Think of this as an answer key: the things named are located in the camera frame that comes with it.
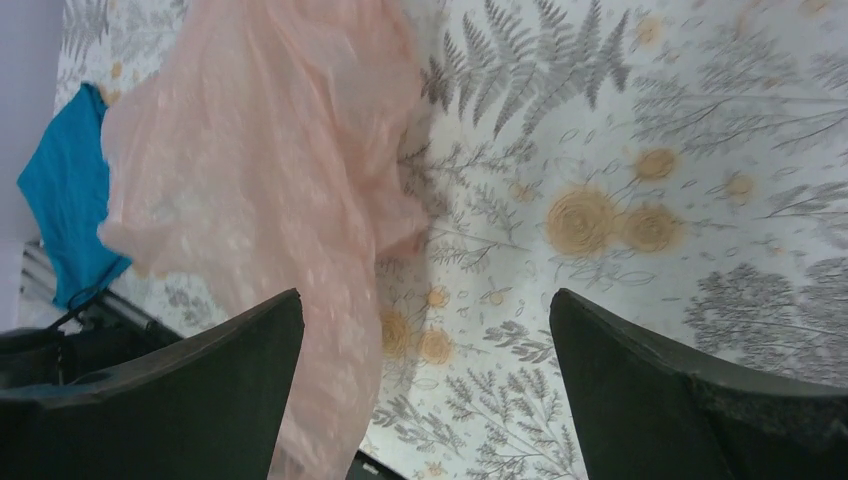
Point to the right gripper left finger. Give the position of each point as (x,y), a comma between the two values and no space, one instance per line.
(152,397)

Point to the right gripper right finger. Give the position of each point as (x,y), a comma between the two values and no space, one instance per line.
(645,406)

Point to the pink plastic trash bag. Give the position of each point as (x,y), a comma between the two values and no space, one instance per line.
(263,156)

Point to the bright blue cloth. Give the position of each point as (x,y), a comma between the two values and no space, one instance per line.
(66,185)

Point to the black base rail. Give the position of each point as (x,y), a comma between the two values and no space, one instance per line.
(79,344)

